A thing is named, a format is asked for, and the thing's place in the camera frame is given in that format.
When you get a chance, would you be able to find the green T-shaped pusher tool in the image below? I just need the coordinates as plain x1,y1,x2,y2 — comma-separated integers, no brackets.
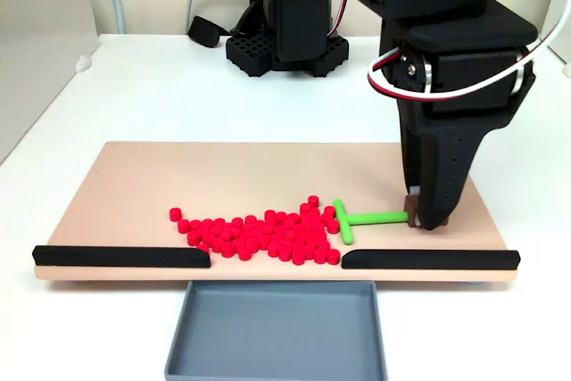
332,195,421,245

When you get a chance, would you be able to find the black edge rail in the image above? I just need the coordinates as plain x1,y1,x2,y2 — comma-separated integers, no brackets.
31,244,211,269
341,248,521,271

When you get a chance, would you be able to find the grey shallow tray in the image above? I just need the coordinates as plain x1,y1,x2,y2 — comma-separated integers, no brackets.
163,280,388,381

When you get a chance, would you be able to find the beige flat board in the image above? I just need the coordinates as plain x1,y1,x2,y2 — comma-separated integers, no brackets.
34,140,518,285

